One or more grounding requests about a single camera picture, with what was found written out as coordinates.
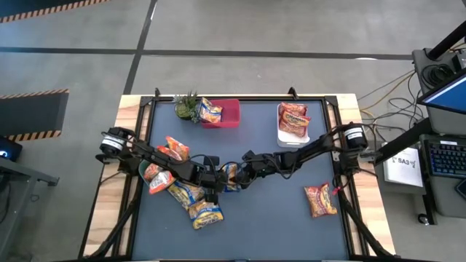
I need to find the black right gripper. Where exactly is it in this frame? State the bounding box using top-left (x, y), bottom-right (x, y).
top-left (235, 149), bottom-right (285, 189)

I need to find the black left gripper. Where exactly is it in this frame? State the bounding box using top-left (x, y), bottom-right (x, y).
top-left (198, 156), bottom-right (237, 205)

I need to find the blue Maruchan noodle pack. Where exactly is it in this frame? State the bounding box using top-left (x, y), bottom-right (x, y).
top-left (187, 198), bottom-right (226, 231)
top-left (197, 97), bottom-right (224, 124)
top-left (166, 180), bottom-right (206, 211)
top-left (220, 162), bottom-right (243, 193)

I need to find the red Maruchan noodle pack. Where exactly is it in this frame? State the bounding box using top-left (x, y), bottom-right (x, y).
top-left (304, 181), bottom-right (339, 219)

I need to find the white plastic bin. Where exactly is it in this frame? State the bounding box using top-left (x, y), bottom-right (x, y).
top-left (276, 102), bottom-right (312, 148)

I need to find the red plastic bin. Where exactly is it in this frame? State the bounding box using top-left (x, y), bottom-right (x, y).
top-left (199, 98), bottom-right (242, 130)

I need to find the potted green succulent plant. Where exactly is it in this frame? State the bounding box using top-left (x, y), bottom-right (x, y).
top-left (173, 90), bottom-right (204, 124)

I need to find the white SA3 sign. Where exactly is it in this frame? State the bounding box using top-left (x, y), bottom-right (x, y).
top-left (382, 146), bottom-right (426, 189)

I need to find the black stand beam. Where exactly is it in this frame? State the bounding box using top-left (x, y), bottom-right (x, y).
top-left (374, 116), bottom-right (436, 167)

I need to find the black keyboard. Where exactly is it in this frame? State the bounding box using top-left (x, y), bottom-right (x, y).
top-left (424, 140), bottom-right (466, 180)

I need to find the grey metal desk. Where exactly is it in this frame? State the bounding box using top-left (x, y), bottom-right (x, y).
top-left (0, 156), bottom-right (60, 255)

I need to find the dark hazard-striped mat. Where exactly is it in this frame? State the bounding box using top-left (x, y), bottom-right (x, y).
top-left (0, 88), bottom-right (70, 143)
top-left (0, 0), bottom-right (110, 23)

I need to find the grey equipment cart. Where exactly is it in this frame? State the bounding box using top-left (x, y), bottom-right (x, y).
top-left (411, 46), bottom-right (466, 219)

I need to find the monitor with blue screen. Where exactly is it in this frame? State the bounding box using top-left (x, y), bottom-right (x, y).
top-left (416, 68), bottom-right (466, 116)

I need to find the black device with blue light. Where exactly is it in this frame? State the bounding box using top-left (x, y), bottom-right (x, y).
top-left (0, 135), bottom-right (23, 163)

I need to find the black pole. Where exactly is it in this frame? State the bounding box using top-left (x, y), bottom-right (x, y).
top-left (426, 21), bottom-right (466, 61)

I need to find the black table frame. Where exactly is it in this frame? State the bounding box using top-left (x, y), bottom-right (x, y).
top-left (78, 86), bottom-right (401, 262)

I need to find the coiled black cable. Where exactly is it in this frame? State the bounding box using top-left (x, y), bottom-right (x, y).
top-left (420, 63), bottom-right (456, 87)

